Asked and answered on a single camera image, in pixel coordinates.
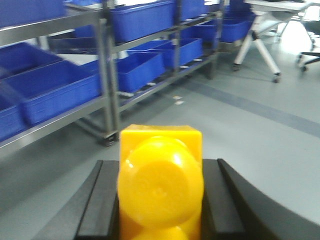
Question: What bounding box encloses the metal bin rack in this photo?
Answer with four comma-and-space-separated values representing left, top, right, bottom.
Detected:
0, 0, 223, 157

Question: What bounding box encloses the blue bin on rack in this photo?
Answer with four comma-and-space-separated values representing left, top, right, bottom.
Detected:
110, 0, 174, 43

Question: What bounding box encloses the yellow studded toy brick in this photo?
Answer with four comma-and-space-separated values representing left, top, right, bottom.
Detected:
117, 124, 205, 240

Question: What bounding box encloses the white folding table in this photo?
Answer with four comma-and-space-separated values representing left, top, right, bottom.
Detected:
232, 0, 320, 84

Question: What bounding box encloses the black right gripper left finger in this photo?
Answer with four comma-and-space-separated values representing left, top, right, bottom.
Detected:
34, 160, 120, 240

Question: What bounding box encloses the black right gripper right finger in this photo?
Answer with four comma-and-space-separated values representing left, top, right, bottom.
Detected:
201, 158, 320, 240

